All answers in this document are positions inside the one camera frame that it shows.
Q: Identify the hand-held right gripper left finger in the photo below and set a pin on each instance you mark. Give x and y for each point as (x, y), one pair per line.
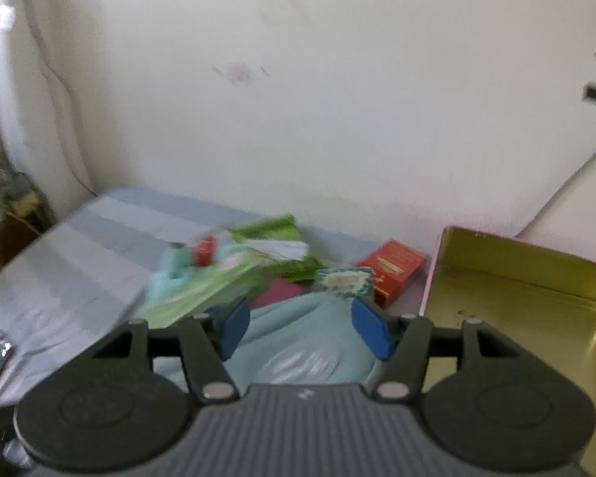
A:
(232, 329)

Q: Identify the dark clutter pile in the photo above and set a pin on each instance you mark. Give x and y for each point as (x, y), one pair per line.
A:
(5, 198)

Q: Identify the pink tin box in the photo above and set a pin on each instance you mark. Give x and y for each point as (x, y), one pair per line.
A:
(516, 308)

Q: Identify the small red container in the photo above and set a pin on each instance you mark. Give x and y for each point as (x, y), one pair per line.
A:
(205, 251)

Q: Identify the light green flat packet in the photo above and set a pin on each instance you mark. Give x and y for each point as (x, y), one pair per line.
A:
(193, 298)

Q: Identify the small teal white packet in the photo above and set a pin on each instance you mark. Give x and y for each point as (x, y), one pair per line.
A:
(342, 282)

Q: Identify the green wet wipes packet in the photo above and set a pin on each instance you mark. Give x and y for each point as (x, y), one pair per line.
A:
(270, 226)

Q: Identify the red cardboard box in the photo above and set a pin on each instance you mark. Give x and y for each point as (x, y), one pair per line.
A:
(395, 268)

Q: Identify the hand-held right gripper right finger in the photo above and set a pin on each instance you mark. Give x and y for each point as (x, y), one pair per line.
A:
(372, 329)

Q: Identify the magenta packet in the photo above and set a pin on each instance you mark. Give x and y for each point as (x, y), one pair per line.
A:
(278, 292)

